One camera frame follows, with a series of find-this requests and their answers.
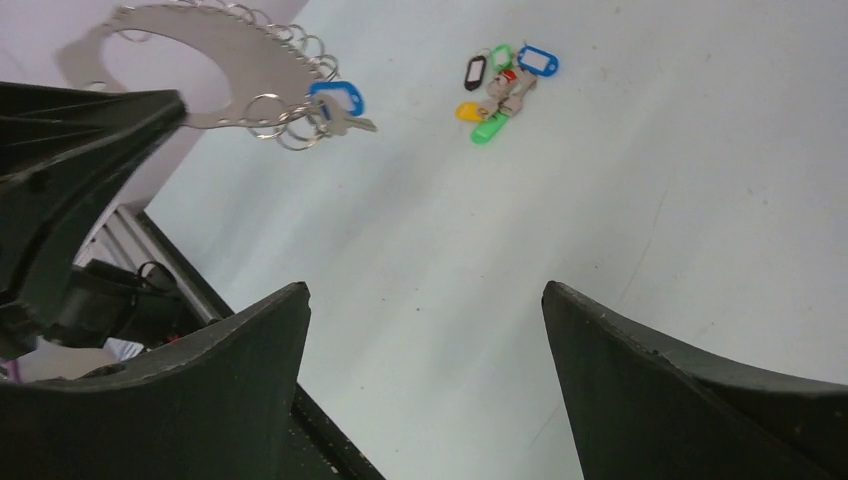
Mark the yellow key tag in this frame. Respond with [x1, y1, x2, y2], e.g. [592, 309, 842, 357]
[454, 102, 485, 123]

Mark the black key tag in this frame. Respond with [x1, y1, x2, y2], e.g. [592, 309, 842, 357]
[463, 55, 487, 92]

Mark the light green key tag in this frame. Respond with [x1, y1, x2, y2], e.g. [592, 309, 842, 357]
[470, 112, 509, 145]

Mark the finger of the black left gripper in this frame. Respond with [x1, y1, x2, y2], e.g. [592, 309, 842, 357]
[1, 82, 187, 332]

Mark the green key tag in pile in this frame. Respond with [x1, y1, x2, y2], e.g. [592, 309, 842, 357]
[489, 43, 513, 72]

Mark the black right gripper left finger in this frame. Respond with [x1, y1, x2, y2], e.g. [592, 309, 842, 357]
[1, 282, 310, 479]

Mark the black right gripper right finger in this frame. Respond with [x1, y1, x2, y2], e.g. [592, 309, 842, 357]
[541, 281, 847, 479]

